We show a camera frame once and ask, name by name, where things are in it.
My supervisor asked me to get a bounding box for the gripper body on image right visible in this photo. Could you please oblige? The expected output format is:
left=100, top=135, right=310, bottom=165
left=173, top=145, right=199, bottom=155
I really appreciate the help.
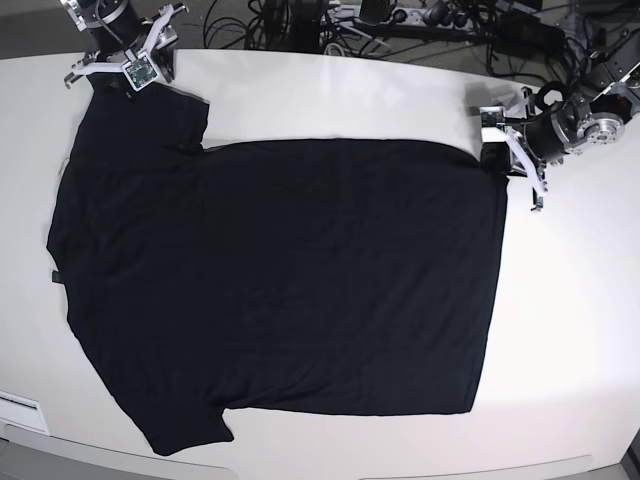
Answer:
left=480, top=87, right=548, bottom=210

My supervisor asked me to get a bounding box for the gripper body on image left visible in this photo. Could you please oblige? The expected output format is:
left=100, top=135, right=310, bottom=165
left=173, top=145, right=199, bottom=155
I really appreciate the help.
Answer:
left=63, top=3, right=188, bottom=89

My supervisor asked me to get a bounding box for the black T-shirt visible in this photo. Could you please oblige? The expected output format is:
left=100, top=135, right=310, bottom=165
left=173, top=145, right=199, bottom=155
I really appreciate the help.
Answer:
left=47, top=85, right=508, bottom=456

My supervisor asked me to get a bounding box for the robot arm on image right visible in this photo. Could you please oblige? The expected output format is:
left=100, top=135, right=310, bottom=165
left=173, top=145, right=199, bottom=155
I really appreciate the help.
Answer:
left=479, top=29, right=639, bottom=211

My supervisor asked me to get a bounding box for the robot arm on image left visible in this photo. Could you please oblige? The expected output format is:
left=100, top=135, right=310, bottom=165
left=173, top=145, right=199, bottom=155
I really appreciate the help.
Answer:
left=61, top=0, right=188, bottom=92

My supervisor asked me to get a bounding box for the black electronics box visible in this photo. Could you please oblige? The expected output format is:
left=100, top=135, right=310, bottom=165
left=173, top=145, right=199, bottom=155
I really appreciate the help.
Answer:
left=493, top=21, right=565, bottom=59

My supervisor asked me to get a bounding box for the white power strip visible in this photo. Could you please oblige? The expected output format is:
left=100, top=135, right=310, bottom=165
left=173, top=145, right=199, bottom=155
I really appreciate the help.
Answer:
left=390, top=1, right=473, bottom=30

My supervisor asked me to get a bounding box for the white label plate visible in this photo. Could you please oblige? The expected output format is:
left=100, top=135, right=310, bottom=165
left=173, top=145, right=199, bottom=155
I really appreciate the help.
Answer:
left=0, top=392, right=50, bottom=436

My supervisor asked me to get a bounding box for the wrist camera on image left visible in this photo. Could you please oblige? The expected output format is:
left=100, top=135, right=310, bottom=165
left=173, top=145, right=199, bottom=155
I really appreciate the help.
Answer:
left=123, top=56, right=158, bottom=92

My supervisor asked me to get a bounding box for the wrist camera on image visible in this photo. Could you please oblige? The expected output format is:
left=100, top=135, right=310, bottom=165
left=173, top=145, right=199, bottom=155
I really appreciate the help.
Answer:
left=479, top=105, right=505, bottom=129
left=123, top=56, right=158, bottom=92

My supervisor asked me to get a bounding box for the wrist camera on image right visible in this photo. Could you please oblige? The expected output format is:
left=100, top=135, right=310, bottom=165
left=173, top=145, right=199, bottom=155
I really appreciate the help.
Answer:
left=479, top=105, right=505, bottom=129

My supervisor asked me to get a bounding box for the black floor cable bundle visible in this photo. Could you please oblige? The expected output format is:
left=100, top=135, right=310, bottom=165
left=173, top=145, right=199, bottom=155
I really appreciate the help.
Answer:
left=204, top=0, right=401, bottom=56

